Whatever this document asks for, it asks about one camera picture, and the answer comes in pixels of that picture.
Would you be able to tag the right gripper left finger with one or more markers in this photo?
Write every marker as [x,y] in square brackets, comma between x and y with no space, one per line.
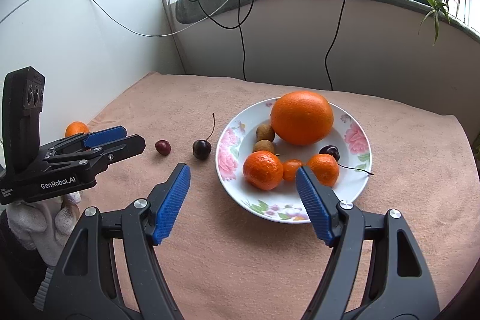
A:
[109,270]

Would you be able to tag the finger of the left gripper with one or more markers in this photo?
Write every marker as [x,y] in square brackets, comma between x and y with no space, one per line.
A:
[83,141]
[105,153]

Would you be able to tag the oval orange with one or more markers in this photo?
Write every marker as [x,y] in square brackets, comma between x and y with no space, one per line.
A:
[75,128]

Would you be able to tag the reddish stemless cherry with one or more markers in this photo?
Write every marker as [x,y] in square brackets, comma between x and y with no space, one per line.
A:
[163,147]

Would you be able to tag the dark cherry long stem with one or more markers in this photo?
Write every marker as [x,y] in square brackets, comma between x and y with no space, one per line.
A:
[201,149]

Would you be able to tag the mandarin with stem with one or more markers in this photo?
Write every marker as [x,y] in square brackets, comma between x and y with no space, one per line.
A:
[325,168]
[263,170]

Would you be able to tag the small kumquat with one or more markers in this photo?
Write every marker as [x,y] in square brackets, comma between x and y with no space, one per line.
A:
[289,169]

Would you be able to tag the mandarin with stem centre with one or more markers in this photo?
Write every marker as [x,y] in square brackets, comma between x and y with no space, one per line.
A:
[263,170]

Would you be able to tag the larger brown longan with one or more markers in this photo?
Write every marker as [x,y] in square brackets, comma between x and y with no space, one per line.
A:
[264,145]

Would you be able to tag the large round orange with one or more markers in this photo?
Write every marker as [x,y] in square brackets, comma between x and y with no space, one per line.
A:
[302,118]

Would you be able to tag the small brown longan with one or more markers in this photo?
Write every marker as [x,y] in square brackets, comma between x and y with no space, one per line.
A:
[265,132]

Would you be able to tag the left gloved hand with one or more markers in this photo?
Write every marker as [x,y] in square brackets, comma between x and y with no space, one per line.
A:
[46,225]

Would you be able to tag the striped sleeve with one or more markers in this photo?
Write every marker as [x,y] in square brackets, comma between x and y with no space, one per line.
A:
[41,296]

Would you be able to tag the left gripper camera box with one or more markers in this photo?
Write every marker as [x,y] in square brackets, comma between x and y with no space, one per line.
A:
[22,98]

